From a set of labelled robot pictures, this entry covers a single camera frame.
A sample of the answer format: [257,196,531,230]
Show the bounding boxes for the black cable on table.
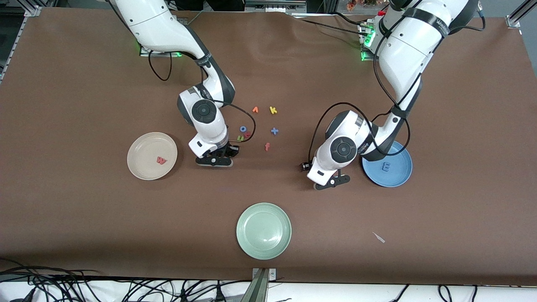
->
[331,12,370,30]
[299,17,365,38]

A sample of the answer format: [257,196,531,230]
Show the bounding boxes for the tangled black floor cables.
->
[0,257,252,302]

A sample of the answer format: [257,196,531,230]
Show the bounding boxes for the aluminium frame extrusion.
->
[505,0,537,29]
[0,5,42,82]

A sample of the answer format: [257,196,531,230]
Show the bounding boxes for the blue plate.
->
[362,141,413,187]

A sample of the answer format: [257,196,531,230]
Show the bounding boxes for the beige brown plate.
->
[127,132,178,181]

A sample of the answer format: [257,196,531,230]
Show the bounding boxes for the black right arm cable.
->
[148,50,256,144]

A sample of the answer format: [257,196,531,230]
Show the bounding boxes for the silver metal rail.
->
[245,0,336,18]

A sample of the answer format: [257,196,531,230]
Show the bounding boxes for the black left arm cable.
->
[299,0,487,172]

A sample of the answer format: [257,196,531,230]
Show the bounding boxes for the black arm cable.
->
[299,0,487,172]
[148,50,256,144]

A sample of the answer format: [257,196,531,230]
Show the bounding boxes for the pale green plate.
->
[236,203,292,260]

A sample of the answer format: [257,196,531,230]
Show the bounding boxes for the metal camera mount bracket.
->
[241,268,277,302]

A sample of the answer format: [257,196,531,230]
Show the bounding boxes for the person in black clothing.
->
[204,0,246,12]

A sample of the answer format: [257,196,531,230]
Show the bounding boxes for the pink orange decoration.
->
[346,0,378,11]

